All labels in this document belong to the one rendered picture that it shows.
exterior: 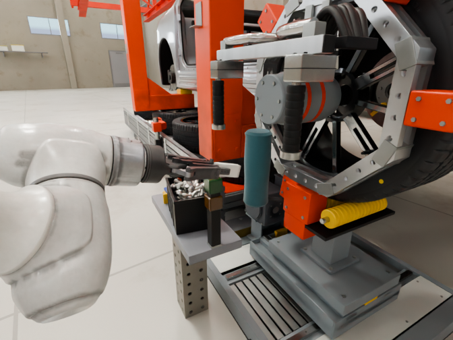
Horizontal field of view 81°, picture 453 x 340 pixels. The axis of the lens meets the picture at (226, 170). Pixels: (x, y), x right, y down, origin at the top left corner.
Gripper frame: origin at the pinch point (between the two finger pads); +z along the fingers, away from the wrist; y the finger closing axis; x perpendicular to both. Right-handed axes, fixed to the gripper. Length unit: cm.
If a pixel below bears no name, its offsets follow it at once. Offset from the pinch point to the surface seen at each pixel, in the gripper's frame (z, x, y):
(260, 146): 20.4, -5.1, 12.9
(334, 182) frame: 30.4, -1.2, -9.0
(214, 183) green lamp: 1.0, 5.2, 5.0
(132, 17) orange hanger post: 29, -81, 244
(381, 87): 74, -37, 10
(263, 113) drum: 12.9, -14.9, 6.8
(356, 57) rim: 32.5, -35.1, -2.6
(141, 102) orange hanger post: 49, -4, 244
